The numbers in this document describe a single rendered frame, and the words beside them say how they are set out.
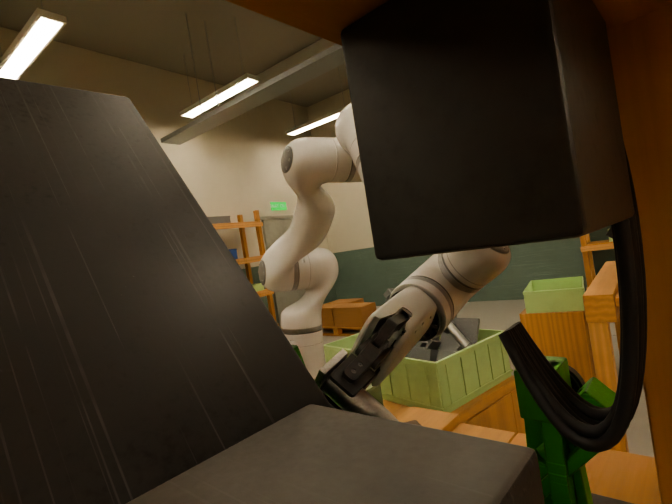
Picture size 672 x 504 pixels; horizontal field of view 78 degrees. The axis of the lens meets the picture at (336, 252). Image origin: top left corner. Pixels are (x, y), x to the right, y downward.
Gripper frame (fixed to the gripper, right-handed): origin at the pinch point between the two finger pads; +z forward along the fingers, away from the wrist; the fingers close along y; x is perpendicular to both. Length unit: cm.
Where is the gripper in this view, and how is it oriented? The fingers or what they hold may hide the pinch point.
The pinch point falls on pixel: (346, 385)
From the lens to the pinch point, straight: 46.0
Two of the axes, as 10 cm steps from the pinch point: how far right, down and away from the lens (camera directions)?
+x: 7.6, 5.6, -3.4
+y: 2.7, -7.4, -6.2
